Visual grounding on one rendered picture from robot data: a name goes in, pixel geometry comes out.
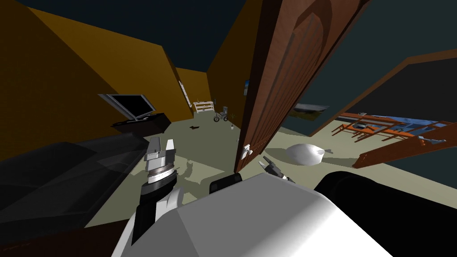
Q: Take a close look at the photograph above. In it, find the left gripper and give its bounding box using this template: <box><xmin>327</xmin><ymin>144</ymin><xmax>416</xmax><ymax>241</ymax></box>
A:
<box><xmin>144</xmin><ymin>137</ymin><xmax>177</xmax><ymax>172</ymax></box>

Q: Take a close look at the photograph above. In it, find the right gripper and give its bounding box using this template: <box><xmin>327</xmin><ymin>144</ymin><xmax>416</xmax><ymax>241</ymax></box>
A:
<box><xmin>258</xmin><ymin>155</ymin><xmax>287</xmax><ymax>179</ymax></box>

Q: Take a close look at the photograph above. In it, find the black television stand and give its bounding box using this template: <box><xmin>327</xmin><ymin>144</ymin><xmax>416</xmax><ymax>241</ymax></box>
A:
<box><xmin>110</xmin><ymin>112</ymin><xmax>172</xmax><ymax>138</ymax></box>

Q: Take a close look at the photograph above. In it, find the white round beanbag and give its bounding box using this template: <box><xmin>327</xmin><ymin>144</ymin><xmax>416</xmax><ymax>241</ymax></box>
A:
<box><xmin>285</xmin><ymin>143</ymin><xmax>335</xmax><ymax>166</ymax></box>

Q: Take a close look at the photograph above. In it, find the flat screen television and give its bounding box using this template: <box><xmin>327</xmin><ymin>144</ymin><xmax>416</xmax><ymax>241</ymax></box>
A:
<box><xmin>98</xmin><ymin>93</ymin><xmax>157</xmax><ymax>120</ymax></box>

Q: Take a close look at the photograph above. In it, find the white shelf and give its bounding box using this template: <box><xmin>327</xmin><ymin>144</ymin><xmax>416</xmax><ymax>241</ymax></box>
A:
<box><xmin>192</xmin><ymin>101</ymin><xmax>215</xmax><ymax>114</ymax></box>

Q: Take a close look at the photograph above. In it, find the white framed window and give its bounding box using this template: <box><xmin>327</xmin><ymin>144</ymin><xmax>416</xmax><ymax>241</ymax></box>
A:
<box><xmin>178</xmin><ymin>80</ymin><xmax>193</xmax><ymax>108</ymax></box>

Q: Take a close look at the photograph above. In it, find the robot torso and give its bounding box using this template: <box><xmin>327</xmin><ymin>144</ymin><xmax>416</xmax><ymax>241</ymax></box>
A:
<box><xmin>112</xmin><ymin>172</ymin><xmax>394</xmax><ymax>257</ymax></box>

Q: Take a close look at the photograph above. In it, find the brown wooden door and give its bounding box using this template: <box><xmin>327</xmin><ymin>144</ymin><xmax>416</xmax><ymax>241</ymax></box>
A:
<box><xmin>233</xmin><ymin>0</ymin><xmax>373</xmax><ymax>174</ymax></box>

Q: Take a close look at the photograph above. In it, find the dark sofa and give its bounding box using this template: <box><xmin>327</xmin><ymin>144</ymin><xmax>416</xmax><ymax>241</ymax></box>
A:
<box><xmin>0</xmin><ymin>133</ymin><xmax>150</xmax><ymax>237</ymax></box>

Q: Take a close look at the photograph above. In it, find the orange table with chairs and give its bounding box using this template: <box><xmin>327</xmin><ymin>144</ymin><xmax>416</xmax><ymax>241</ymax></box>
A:
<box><xmin>331</xmin><ymin>112</ymin><xmax>453</xmax><ymax>144</ymax></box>

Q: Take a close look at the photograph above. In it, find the landscape wall painting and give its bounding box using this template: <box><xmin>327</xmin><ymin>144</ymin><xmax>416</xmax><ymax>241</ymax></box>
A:
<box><xmin>288</xmin><ymin>103</ymin><xmax>330</xmax><ymax>121</ymax></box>

